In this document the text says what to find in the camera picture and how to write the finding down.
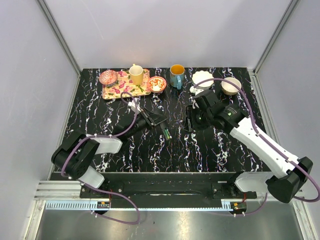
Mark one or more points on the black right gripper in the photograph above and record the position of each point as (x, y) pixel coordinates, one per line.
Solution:
(195, 108)

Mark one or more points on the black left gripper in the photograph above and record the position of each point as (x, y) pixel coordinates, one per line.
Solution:
(153, 119)

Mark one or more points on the black remote control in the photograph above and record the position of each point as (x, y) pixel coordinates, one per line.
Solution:
(164, 125)

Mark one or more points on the black remote battery cover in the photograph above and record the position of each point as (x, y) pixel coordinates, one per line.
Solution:
(188, 122)

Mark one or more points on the green AAA battery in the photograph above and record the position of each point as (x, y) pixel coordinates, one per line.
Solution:
(167, 134)

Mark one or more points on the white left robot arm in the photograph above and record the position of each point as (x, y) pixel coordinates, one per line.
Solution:
(75, 155)

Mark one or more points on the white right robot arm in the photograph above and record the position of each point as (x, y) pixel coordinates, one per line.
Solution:
(287, 171)

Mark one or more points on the cream floral bowl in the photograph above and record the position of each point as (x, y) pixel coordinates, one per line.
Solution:
(230, 89)

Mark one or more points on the orange patterned bowl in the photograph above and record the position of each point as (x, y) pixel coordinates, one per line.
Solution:
(156, 84)

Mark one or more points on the white scalloped bowl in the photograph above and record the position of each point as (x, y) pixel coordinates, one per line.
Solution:
(200, 76)

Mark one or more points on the floral rectangular tray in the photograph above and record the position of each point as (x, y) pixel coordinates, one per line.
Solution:
(125, 84)

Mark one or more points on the yellow mug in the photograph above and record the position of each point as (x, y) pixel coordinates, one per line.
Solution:
(136, 74)

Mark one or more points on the blue mug orange inside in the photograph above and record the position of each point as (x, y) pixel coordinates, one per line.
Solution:
(177, 76)

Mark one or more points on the pink patterned bowl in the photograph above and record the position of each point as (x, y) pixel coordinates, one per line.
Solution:
(108, 78)

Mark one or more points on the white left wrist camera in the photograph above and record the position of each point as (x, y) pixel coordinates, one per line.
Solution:
(134, 106)

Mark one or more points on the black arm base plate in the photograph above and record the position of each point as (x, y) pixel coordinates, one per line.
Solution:
(201, 188)

